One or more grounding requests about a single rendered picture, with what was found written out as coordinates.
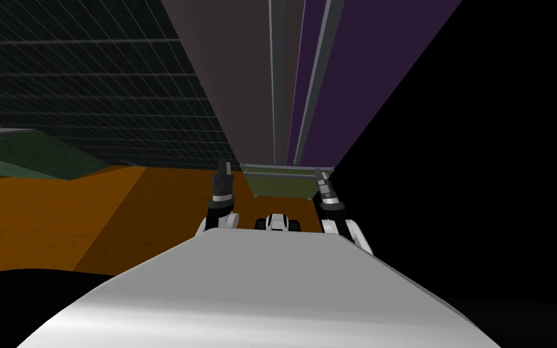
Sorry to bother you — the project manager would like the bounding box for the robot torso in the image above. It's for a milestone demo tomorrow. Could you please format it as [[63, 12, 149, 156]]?
[[16, 212, 501, 348]]

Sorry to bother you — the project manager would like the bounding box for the green block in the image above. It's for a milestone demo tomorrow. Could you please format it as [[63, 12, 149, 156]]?
[[0, 127, 111, 182]]

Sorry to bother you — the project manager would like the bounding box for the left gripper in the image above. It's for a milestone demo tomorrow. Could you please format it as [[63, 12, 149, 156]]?
[[212, 159, 236, 196]]

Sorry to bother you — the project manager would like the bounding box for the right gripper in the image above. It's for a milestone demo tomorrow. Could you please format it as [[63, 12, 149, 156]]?
[[314, 169, 340, 207]]

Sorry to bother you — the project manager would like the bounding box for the olive green panel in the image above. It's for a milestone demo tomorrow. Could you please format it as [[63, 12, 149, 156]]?
[[239, 164, 336, 201]]

